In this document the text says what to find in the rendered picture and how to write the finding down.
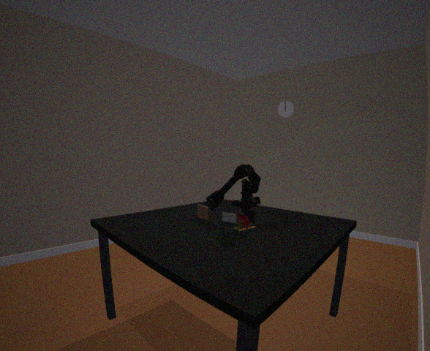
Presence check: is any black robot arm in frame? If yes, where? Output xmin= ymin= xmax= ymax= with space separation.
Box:
xmin=204 ymin=164 xmax=260 ymax=211

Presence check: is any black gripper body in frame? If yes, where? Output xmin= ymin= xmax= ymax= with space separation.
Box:
xmin=232 ymin=191 xmax=253 ymax=207

